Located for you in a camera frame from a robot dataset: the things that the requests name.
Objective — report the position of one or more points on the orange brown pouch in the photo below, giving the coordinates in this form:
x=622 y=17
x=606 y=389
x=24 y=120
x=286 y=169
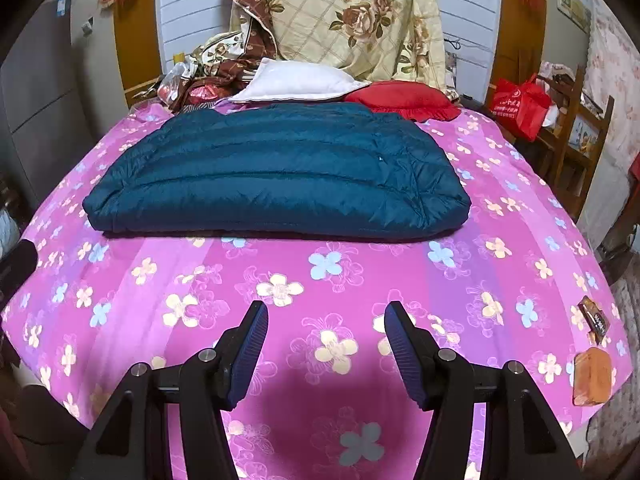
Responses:
x=592 y=377

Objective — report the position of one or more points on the pink floral bed sheet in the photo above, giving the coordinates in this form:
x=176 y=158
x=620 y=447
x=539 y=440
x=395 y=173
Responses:
x=326 y=400

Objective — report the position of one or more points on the cream floral quilt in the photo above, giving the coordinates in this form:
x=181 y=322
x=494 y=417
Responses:
x=371 y=40

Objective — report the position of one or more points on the dark snack packet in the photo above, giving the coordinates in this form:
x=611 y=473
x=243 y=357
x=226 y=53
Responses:
x=595 y=318

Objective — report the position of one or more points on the white pillow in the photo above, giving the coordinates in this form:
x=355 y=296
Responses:
x=279 y=81

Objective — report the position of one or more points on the dark teal puffer jacket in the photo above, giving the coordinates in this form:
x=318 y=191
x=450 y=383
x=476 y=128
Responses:
x=330 y=170

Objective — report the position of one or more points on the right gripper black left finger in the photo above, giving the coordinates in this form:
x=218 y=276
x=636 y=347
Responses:
x=130 y=438

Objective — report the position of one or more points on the brown patterned blanket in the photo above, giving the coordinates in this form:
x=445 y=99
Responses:
x=225 y=63

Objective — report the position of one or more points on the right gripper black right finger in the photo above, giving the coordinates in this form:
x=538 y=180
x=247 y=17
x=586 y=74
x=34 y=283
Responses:
x=522 y=439

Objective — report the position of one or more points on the red shopping bag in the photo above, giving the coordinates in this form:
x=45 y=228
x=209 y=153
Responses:
x=520 y=108

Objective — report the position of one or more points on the red ruffled pillow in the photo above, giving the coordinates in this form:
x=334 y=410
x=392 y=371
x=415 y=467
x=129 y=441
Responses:
x=409 y=99

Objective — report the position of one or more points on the grey refrigerator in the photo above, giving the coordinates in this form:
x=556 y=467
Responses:
x=60 y=93

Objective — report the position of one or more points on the wooden chair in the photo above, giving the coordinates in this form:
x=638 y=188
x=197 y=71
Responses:
x=569 y=151

